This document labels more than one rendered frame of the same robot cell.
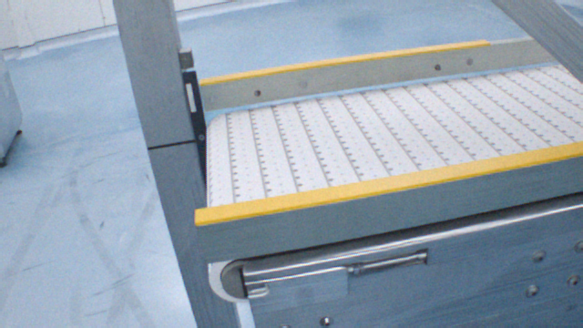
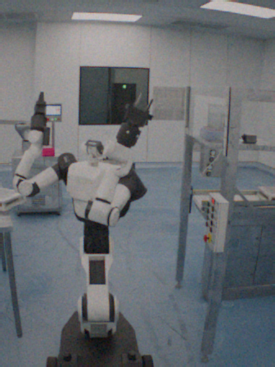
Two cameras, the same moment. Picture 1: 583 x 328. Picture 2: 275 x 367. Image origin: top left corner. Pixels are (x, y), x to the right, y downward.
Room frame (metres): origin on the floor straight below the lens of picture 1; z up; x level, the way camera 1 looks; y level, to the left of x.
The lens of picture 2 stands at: (-2.21, 0.54, 1.59)
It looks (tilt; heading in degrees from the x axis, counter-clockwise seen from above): 14 degrees down; 359
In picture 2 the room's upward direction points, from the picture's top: 2 degrees clockwise
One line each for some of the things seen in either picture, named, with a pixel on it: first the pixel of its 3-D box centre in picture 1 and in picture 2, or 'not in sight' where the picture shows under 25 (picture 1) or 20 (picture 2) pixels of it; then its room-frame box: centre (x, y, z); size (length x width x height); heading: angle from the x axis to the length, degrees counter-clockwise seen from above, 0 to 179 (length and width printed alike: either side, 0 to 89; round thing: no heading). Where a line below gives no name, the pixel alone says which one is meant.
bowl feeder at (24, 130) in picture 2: not in sight; (33, 138); (2.52, 1.82, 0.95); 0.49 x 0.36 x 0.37; 103
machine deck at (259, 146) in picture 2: not in sight; (238, 143); (0.46, -0.22, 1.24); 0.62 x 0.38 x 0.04; 95
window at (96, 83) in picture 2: not in sight; (114, 95); (5.29, 0.95, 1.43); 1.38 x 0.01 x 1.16; 103
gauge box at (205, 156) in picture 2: not in sight; (217, 160); (0.30, -0.03, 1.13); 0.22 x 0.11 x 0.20; 95
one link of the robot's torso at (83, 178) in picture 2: not in sight; (101, 188); (-0.31, 0.70, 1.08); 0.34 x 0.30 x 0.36; 50
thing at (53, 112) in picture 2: not in sight; (52, 127); (2.67, 1.59, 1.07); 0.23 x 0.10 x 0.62; 103
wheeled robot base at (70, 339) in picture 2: not in sight; (98, 335); (-0.38, 0.72, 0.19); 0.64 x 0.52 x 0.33; 6
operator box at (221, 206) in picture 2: not in sight; (217, 222); (-0.44, 0.11, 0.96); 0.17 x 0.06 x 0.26; 5
